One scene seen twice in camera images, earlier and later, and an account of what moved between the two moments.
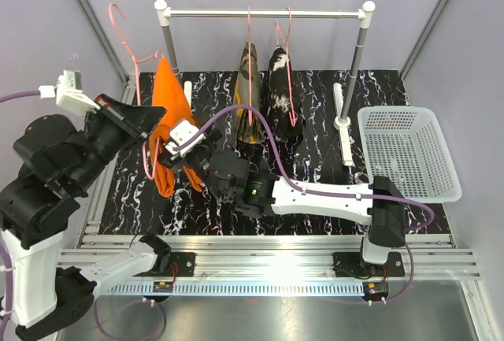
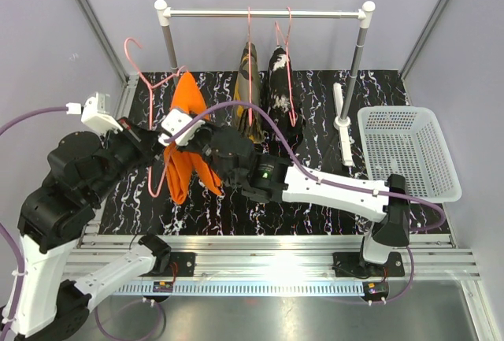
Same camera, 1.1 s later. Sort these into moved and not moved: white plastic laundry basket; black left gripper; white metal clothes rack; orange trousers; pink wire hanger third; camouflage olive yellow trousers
Moved: black left gripper; orange trousers
Not moved: pink wire hanger third; white plastic laundry basket; white metal clothes rack; camouflage olive yellow trousers
